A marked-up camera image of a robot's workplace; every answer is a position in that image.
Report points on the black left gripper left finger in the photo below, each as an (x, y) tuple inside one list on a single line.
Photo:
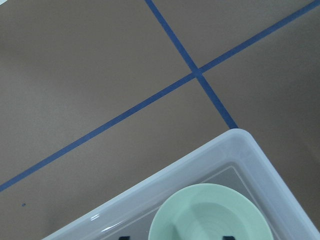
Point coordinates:
[(124, 238)]

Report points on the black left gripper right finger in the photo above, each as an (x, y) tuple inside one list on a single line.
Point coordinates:
[(228, 237)]

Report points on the translucent plastic storage box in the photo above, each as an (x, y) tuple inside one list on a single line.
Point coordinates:
[(233, 159)]

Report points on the mint green bowl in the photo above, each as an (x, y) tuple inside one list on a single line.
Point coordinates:
[(208, 211)]

